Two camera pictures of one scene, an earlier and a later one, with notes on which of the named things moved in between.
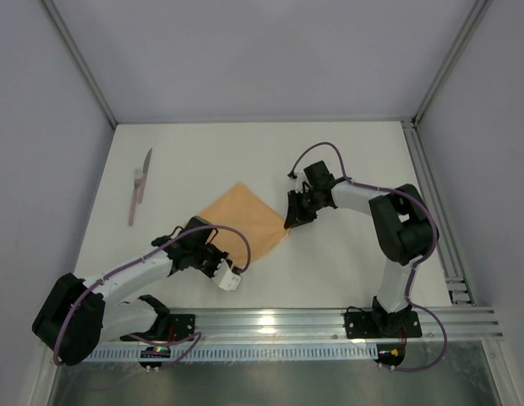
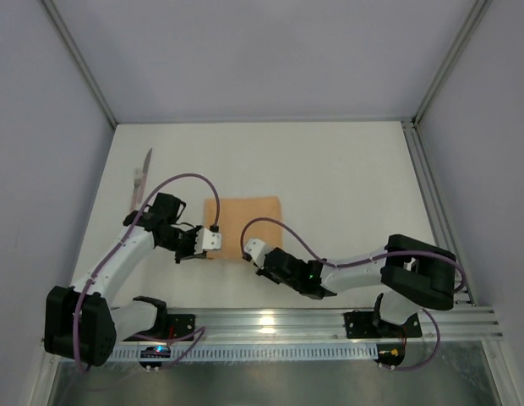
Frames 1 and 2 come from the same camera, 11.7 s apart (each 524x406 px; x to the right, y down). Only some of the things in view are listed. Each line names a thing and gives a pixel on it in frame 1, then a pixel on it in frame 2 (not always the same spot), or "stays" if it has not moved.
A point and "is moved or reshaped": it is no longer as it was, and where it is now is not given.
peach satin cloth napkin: [241, 209] is moved or reshaped
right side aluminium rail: [457, 289] stays
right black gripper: [297, 204] -> [270, 262]
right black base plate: [377, 324] stays
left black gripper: [207, 262] -> [192, 244]
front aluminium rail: [459, 324] stays
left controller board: [154, 352] stays
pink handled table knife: [144, 176] stays
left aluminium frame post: [57, 19] stays
